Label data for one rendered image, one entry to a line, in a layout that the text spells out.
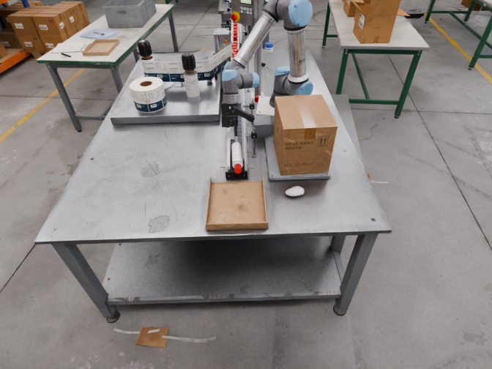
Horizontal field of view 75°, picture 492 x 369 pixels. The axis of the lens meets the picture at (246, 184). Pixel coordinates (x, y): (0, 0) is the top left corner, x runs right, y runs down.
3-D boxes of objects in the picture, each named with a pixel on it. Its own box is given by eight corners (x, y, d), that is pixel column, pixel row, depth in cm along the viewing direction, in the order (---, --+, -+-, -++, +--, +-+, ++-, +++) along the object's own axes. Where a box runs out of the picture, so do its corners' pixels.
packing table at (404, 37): (318, 45, 515) (326, -10, 462) (370, 47, 507) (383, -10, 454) (328, 117, 355) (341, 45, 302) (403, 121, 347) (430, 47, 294)
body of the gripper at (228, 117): (222, 125, 168) (221, 102, 163) (239, 124, 168) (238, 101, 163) (222, 128, 161) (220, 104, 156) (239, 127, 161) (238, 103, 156)
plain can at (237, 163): (231, 141, 165) (232, 167, 150) (241, 141, 166) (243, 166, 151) (231, 149, 169) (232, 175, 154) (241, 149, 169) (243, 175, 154)
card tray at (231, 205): (210, 182, 158) (209, 176, 155) (263, 181, 158) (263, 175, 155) (206, 230, 136) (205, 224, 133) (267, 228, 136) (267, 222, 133)
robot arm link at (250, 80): (249, 66, 166) (231, 68, 160) (261, 75, 159) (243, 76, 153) (247, 82, 170) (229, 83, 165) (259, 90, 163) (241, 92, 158)
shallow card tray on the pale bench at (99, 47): (96, 42, 318) (94, 39, 316) (119, 42, 317) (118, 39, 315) (83, 56, 293) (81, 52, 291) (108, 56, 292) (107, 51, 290)
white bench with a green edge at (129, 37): (136, 63, 482) (120, 4, 427) (184, 64, 474) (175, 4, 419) (71, 134, 344) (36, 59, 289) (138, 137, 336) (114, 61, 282)
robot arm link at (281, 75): (284, 83, 202) (287, 61, 193) (298, 91, 194) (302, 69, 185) (269, 87, 197) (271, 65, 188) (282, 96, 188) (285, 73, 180)
